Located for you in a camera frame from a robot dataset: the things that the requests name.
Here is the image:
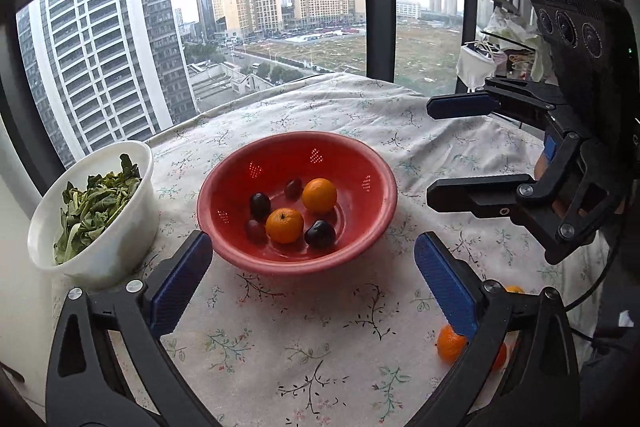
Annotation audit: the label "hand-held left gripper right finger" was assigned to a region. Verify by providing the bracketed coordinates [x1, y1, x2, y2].
[410, 232, 581, 427]

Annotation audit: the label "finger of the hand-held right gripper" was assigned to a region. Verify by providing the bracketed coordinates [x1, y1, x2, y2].
[427, 77, 561, 124]
[426, 133, 621, 265]

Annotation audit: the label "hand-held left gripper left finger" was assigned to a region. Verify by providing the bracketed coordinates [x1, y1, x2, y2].
[46, 231, 221, 427]

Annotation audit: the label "dark purple plum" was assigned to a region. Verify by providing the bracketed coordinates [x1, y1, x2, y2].
[249, 192, 272, 218]
[304, 220, 337, 250]

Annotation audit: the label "red plastic colander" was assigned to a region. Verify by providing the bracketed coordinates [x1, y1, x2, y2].
[196, 131, 398, 277]

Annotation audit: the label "person's right hand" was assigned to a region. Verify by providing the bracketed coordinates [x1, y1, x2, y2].
[534, 154, 571, 217]

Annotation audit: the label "white hanging garment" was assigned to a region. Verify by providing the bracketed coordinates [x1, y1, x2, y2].
[456, 43, 501, 90]

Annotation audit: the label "white plastic bowl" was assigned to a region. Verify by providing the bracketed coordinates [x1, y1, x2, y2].
[27, 140, 160, 292]

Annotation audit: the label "clothes drying rack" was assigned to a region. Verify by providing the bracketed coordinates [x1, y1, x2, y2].
[457, 4, 553, 94]

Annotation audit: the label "leafy green vegetables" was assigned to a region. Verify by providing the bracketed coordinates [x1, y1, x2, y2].
[52, 153, 143, 265]

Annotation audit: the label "floral white tablecloth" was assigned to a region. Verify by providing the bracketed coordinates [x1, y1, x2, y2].
[50, 73, 611, 427]

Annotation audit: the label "black window frame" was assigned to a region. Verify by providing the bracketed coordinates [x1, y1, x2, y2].
[0, 0, 531, 198]

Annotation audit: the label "black cable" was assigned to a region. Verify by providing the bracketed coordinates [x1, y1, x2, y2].
[564, 224, 621, 314]

